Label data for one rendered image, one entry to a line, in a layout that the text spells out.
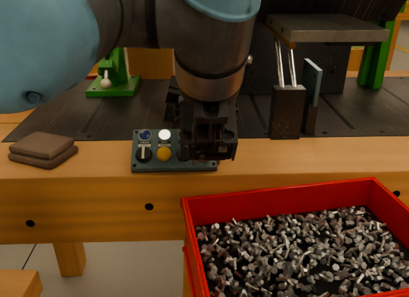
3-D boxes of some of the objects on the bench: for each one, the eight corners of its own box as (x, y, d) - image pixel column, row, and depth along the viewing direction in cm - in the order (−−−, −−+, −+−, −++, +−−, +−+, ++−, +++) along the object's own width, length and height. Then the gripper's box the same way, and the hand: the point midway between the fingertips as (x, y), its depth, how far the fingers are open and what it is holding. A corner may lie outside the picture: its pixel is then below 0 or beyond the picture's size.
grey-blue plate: (314, 136, 74) (325, 70, 68) (305, 136, 74) (315, 70, 68) (302, 118, 83) (310, 58, 76) (294, 118, 83) (301, 58, 76)
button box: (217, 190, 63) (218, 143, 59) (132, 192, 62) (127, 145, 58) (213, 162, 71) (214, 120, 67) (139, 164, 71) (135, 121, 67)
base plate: (520, 141, 76) (524, 132, 75) (2, 150, 73) (0, 140, 72) (412, 82, 114) (413, 75, 113) (66, 86, 110) (65, 79, 109)
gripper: (168, 115, 37) (176, 187, 56) (254, 115, 37) (234, 187, 56) (169, 52, 41) (177, 139, 60) (247, 52, 41) (230, 139, 60)
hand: (204, 143), depth 58 cm, fingers closed
